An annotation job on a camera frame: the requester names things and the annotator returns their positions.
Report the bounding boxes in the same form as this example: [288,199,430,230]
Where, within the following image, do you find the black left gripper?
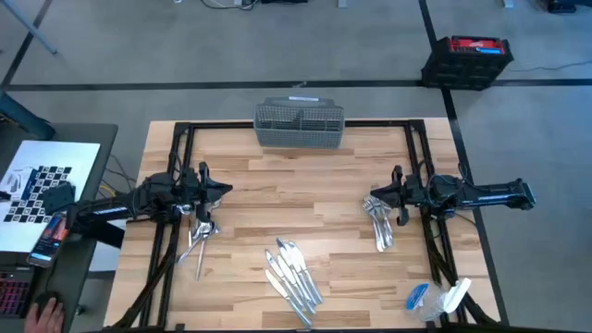
[182,161,234,226]

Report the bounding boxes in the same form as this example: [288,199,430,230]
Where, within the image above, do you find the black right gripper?
[369,165,435,228]

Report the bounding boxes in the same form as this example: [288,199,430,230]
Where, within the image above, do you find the silver fork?
[363,197,386,253]
[374,199,397,247]
[369,197,394,250]
[365,195,389,251]

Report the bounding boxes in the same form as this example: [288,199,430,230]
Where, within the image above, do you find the grey plastic cutlery basket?
[253,95,346,150]

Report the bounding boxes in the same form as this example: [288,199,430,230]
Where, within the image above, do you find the crumpled plastic bag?
[405,281,448,323]

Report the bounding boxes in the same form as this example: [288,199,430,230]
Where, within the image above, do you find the white plastic piece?
[441,276,474,312]

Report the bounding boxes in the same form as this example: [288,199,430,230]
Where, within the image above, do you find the white box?
[87,240,126,274]

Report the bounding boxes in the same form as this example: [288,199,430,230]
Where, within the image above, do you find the black and red tool crate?
[420,34,515,92]

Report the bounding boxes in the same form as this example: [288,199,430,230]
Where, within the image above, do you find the white calibration checkerboard board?
[0,140,102,254]

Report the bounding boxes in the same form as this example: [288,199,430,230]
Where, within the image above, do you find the black square pad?
[40,181,77,216]

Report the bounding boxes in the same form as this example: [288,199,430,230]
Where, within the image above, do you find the dark grey side desk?
[0,122,119,333]

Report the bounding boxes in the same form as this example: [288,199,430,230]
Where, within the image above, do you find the smartphone with lit screen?
[26,212,70,269]

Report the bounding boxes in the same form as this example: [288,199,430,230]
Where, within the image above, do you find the black computer mouse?
[34,290,64,320]

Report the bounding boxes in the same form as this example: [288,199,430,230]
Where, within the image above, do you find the dark blue furniture leg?
[0,90,56,142]

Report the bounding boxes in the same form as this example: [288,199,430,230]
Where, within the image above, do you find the person's hand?
[22,297,67,333]

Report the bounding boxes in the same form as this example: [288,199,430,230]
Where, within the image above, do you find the backlit keyboard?
[0,265,34,320]

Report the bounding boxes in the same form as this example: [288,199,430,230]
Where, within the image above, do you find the grey metal pole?
[0,0,59,56]

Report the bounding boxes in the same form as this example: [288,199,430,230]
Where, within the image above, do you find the black floor device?
[547,0,578,14]

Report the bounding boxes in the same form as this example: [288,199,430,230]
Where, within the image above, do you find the black aluminium table frame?
[104,118,510,332]

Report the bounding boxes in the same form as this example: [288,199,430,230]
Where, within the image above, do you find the grey floor cables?
[198,0,260,11]

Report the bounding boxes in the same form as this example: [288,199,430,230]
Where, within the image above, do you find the thin black floor cable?
[506,58,592,74]

